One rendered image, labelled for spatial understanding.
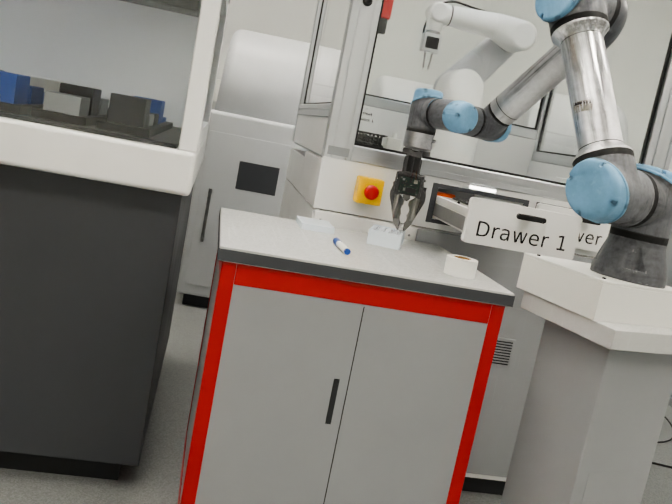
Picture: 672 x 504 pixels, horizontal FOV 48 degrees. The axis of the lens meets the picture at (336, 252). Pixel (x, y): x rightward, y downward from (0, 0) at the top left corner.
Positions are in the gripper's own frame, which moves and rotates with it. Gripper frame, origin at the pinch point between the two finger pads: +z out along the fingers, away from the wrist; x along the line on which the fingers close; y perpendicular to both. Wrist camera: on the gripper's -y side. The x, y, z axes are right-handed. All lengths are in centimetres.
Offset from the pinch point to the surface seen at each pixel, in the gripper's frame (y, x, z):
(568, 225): 6.5, 40.5, -9.1
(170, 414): -30, -64, 81
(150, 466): 7, -55, 81
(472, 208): 14.6, 16.8, -9.0
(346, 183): -9.3, -18.0, -7.1
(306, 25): -323, -114, -86
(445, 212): -7.4, 10.4, -5.0
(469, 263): 32.9, 18.4, 1.6
